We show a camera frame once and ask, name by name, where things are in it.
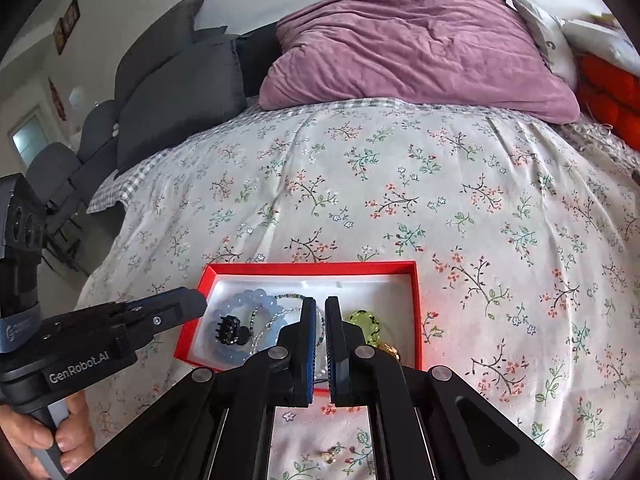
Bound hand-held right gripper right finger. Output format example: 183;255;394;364
325;296;576;480

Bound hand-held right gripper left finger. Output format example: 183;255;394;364
65;297;319;480

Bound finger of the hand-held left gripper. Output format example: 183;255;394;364
49;288;208;351
122;287;201;311

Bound green bead charm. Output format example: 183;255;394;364
347;309;386;346

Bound pearl bead chain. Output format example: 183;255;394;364
250;310;333;381

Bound dark blue hair claw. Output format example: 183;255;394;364
214;314;251;347

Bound blue bead bracelet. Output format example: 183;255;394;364
206;287;293;370

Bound thin seed bead bracelet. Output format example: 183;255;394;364
247;292;307;356

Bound red cardboard box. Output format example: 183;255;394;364
173;260;423;373

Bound person's left hand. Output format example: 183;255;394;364
0;391;96;474

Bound glass door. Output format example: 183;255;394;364
10;107;48;166

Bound grey upholstered chair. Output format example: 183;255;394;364
27;100;121;221

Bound floral blanket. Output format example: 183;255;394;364
75;95;640;480

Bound dark grey pillow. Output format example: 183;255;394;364
114;0;208;106
116;35;248;173

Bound black headboard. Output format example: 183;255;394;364
235;22;281;98

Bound purple pillow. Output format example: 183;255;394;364
257;0;581;126

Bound orange cushion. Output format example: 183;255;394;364
575;55;640;151

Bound white printed pillow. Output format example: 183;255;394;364
500;0;581;86

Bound red wall hanging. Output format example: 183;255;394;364
47;77;67;121

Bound brown wall hanging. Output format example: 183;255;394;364
54;0;81;53

